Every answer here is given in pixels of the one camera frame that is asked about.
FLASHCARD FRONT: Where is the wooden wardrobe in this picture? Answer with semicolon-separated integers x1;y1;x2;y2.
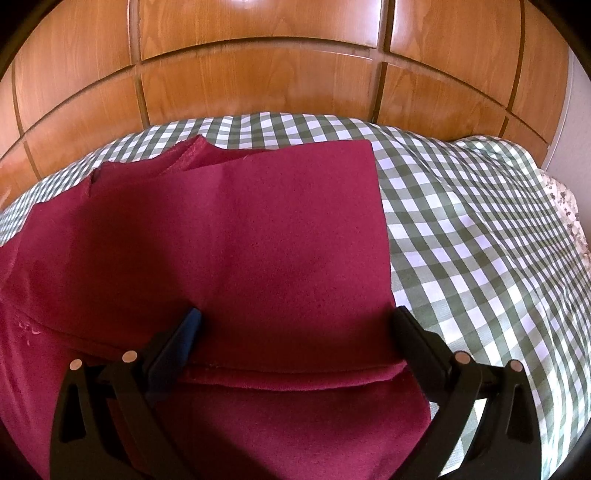
0;0;574;204

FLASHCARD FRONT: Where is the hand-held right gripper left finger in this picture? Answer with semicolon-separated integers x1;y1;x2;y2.
48;307;203;480

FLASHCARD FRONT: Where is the green checked bed cover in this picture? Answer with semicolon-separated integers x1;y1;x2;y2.
0;114;583;480

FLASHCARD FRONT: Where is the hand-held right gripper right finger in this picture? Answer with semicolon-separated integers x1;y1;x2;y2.
392;305;542;480

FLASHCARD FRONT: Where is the dark red garment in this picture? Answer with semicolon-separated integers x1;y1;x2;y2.
0;135;432;480

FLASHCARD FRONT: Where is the floral bed sheet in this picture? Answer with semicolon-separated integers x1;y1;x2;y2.
542;178;590;259

